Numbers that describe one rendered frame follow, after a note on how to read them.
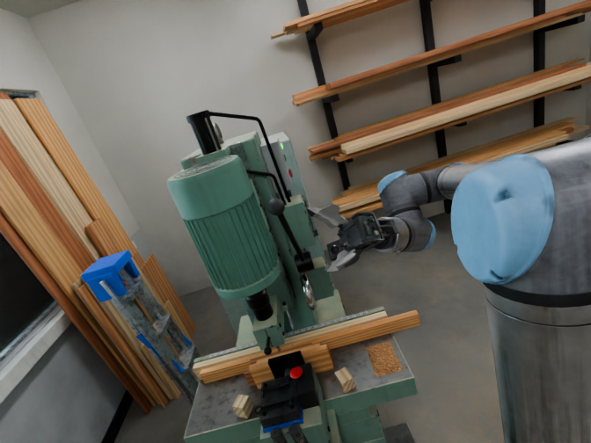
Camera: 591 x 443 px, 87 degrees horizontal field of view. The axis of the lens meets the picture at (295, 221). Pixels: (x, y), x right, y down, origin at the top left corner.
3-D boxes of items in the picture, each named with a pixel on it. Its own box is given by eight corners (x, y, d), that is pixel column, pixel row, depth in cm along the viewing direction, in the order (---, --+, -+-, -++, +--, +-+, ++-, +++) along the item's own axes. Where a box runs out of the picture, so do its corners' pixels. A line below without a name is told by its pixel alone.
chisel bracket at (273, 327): (262, 355, 84) (251, 331, 81) (264, 321, 97) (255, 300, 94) (288, 348, 84) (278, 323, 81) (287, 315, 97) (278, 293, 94)
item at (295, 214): (291, 251, 98) (277, 209, 93) (290, 240, 106) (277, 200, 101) (317, 244, 98) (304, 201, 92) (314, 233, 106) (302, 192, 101)
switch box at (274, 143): (275, 193, 101) (259, 146, 95) (275, 185, 110) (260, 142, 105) (293, 188, 101) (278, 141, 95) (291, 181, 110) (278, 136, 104)
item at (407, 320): (204, 384, 92) (199, 374, 91) (206, 378, 94) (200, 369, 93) (420, 324, 89) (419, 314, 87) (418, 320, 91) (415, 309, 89)
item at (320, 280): (308, 303, 103) (298, 273, 99) (306, 291, 110) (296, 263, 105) (335, 295, 103) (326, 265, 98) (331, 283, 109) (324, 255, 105)
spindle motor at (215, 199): (211, 308, 74) (152, 188, 62) (223, 271, 90) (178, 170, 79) (282, 288, 73) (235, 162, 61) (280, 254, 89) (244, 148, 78)
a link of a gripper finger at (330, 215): (321, 189, 69) (353, 212, 71) (307, 203, 73) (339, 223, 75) (317, 199, 67) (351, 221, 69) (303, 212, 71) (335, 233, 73)
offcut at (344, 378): (355, 387, 77) (353, 377, 76) (344, 393, 76) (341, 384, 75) (347, 375, 81) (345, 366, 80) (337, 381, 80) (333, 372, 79)
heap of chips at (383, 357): (375, 377, 78) (375, 372, 77) (365, 347, 87) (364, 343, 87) (403, 370, 78) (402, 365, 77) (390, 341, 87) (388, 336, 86)
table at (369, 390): (180, 497, 72) (169, 482, 69) (207, 384, 100) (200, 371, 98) (437, 432, 68) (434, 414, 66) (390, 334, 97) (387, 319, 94)
